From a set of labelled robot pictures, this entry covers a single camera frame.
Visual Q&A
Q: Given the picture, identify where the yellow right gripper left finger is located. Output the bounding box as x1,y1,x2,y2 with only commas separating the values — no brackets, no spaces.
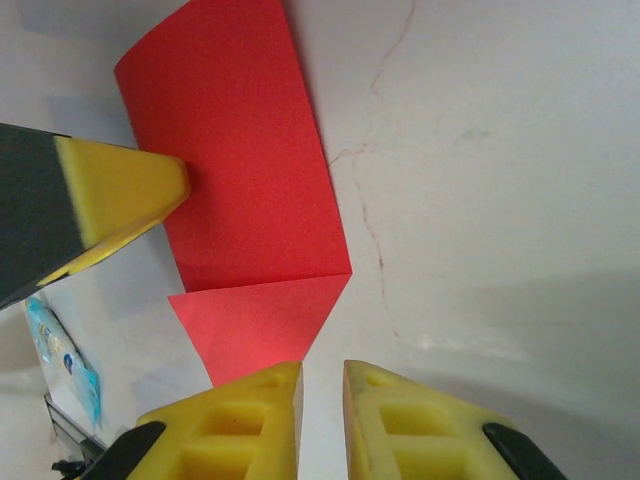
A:
124,362,305,480

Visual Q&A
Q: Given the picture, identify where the black electronics with wires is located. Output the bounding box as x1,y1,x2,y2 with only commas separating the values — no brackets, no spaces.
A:
43,392,109,474

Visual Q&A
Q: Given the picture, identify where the blue white plastic packet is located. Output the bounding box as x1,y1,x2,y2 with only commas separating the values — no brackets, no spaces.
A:
24,297,104,431

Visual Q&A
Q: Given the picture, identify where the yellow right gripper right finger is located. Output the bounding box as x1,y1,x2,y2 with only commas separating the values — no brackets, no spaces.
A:
342,359,569,480

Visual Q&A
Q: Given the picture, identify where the red square paper sheet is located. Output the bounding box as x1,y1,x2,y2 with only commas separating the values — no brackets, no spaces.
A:
113,0,354,389

